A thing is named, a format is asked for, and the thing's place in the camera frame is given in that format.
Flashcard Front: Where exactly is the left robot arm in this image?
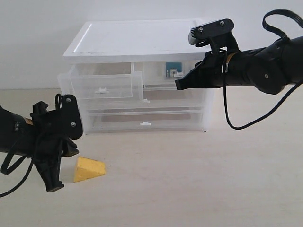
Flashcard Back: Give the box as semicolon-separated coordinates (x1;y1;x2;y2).
0;102;83;192

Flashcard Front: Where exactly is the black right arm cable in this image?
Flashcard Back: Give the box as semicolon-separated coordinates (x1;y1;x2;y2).
210;9;303;130

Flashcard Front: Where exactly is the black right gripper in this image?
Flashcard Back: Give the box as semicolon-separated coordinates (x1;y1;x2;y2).
175;49;237;90

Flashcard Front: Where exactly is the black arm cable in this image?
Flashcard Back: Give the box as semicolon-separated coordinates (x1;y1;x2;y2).
210;9;303;130
0;132;69;198

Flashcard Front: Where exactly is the wide clear drawer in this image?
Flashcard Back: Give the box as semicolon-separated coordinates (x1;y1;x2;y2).
86;110;209;131
83;89;208;110

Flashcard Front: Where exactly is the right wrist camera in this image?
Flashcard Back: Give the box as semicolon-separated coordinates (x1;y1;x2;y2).
188;18;239;52

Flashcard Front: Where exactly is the yellow cheese wedge toy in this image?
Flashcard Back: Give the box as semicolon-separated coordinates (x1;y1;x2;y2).
73;157;107;183

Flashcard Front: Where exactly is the bottom wide clear drawer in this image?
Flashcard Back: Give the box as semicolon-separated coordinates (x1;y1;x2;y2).
86;110;209;131

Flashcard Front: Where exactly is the white plastic drawer cabinet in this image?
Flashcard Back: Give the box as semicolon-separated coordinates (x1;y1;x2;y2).
63;19;214;134

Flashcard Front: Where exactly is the middle wide clear drawer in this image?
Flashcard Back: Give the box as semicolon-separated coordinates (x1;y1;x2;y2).
83;89;208;110

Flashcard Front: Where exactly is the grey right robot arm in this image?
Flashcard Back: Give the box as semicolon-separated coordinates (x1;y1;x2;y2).
175;37;303;95

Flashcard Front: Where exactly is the white blue pill bottle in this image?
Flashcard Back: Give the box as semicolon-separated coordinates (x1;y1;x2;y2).
165;62;184;78

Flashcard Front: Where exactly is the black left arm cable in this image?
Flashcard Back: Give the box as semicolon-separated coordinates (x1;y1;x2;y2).
0;132;69;198

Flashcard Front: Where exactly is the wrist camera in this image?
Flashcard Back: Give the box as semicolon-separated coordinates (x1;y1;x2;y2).
55;94;83;140
188;18;239;52

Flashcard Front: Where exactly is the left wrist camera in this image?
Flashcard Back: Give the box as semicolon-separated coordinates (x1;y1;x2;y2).
55;94;83;140

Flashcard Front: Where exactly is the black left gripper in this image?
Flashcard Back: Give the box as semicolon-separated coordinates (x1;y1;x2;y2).
26;101;79;192

